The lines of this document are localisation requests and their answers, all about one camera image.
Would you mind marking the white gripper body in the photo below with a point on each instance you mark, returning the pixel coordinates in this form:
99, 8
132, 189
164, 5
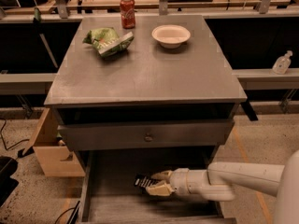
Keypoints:
179, 181

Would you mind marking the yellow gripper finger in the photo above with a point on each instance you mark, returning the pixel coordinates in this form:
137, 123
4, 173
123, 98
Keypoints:
163, 175
160, 189

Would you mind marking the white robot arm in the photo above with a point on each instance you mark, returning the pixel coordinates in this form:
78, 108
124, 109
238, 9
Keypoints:
216, 182

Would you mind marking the open grey middle drawer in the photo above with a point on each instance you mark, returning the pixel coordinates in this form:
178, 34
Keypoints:
110, 196

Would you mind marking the grey top drawer with knob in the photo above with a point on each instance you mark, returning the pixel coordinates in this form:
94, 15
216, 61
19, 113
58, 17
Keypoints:
107, 136

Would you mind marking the grey wooden drawer cabinet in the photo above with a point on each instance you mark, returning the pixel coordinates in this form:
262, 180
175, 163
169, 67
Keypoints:
146, 83

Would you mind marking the light wooden box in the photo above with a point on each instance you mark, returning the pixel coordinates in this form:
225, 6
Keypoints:
53, 156

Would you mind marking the white paper bowl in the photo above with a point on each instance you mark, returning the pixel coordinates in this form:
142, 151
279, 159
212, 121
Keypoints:
171, 36

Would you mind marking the green chip bag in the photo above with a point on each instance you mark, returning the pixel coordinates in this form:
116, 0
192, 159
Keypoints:
107, 42

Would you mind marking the clear hand sanitizer bottle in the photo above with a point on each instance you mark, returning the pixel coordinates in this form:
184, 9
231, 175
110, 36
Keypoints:
282, 63

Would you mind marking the black object at left edge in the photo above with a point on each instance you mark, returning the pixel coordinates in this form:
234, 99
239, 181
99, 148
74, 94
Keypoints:
8, 166

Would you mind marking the red coca-cola can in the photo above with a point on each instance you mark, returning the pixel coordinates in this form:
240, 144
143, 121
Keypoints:
127, 8

